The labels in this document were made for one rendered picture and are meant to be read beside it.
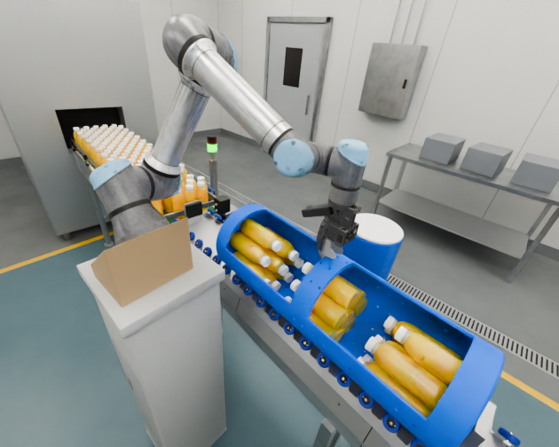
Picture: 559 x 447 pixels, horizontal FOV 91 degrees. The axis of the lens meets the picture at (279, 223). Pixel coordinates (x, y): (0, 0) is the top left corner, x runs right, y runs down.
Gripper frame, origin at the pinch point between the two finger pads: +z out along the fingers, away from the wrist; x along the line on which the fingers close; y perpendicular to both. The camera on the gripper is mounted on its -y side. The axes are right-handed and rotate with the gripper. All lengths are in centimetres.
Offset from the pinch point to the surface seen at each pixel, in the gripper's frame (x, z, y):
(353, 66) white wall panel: 325, -44, -213
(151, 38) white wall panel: 166, -52, -511
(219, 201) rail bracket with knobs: 17, 24, -84
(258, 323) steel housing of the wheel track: -12.7, 35.4, -13.3
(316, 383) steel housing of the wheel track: -12.9, 36.0, 15.5
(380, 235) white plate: 57, 20, -5
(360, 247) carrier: 48, 26, -9
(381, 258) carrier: 54, 29, 0
